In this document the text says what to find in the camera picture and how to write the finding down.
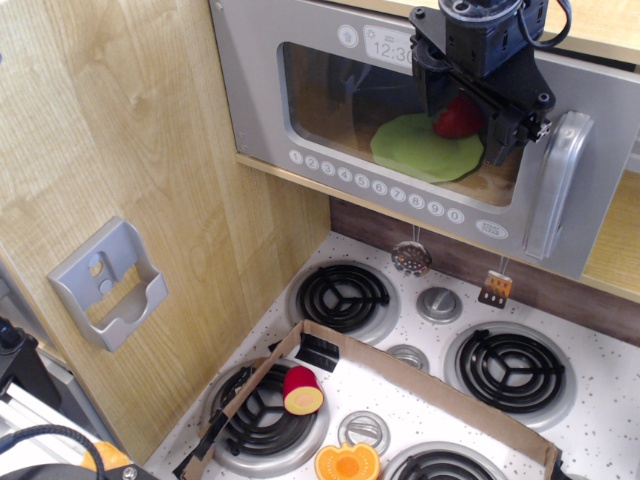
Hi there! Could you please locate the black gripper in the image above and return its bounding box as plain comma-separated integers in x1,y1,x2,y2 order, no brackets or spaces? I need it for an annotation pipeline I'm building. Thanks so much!
409,5,555,166

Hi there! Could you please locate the grey toy microwave door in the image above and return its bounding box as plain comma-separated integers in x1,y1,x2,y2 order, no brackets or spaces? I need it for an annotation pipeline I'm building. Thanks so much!
211,1,639,278

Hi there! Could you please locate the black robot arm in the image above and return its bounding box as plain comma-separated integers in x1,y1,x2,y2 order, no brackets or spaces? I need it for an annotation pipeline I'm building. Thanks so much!
409,1,571,166

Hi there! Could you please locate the red toy strawberry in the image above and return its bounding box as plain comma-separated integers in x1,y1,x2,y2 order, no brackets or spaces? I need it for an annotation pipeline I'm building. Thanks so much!
432,93,484,140

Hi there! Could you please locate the green toy plate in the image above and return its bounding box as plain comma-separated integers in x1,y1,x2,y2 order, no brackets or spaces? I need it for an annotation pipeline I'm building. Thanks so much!
370,113,484,184

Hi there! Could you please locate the hanging silver skimmer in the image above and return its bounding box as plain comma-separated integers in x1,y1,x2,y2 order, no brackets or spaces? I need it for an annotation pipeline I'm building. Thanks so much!
391,225,432,277

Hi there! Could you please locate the hanging silver spatula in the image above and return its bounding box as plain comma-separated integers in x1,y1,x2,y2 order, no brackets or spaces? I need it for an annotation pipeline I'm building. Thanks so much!
478,257,513,309

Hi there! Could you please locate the back grey stove knob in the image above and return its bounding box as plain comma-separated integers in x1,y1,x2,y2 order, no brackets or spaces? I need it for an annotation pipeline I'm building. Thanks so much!
416,287,463,324

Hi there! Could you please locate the grey stove knob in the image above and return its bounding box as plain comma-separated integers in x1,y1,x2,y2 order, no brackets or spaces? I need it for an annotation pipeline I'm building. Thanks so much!
416,287,463,324
387,344,429,373
337,410,391,456

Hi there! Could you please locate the back left stove burner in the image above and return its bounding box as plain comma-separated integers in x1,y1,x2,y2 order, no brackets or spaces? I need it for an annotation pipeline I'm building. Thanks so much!
285,261,400,345

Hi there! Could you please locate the stove burner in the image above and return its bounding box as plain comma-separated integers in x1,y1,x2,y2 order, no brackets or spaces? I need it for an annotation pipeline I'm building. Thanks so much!
213,359,330,479
381,441,506,480
285,261,400,345
443,321,577,432

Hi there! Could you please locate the middle grey stove knob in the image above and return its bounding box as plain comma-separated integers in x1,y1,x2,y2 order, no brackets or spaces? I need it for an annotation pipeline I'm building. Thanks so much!
387,344,429,373

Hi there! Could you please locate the back right stove burner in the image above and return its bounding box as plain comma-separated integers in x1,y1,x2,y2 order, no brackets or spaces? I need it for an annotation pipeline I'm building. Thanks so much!
443,321,577,432

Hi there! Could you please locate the brown cardboard barrier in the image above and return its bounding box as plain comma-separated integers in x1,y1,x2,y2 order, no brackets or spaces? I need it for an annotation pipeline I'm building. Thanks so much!
173,320,566,479

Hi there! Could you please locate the red toy fruit half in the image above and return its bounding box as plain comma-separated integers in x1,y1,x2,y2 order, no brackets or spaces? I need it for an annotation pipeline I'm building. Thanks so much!
282,366,325,416

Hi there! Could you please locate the front grey stove knob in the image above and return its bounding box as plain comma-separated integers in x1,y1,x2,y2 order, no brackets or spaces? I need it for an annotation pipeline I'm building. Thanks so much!
337,410,391,456

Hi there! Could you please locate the front right stove burner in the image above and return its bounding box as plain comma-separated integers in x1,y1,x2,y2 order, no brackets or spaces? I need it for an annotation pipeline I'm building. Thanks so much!
381,441,506,480

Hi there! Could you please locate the orange toy pumpkin half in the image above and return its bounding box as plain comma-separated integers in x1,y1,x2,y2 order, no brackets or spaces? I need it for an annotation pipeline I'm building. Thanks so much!
314,443,381,480

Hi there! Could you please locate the front left stove burner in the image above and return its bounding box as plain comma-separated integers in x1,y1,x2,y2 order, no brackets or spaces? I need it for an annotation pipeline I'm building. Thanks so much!
213,359,330,479

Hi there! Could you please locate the grey wall phone holder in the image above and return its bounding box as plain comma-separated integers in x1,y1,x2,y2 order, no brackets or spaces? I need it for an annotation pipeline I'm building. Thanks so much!
47,217,169,352

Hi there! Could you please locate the orange toy near cable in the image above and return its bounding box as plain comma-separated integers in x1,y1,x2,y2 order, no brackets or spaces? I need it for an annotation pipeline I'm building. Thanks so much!
80,441,131,472

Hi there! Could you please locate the black braided cable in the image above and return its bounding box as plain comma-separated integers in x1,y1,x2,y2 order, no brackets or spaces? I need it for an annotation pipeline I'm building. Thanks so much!
0,423,107,480

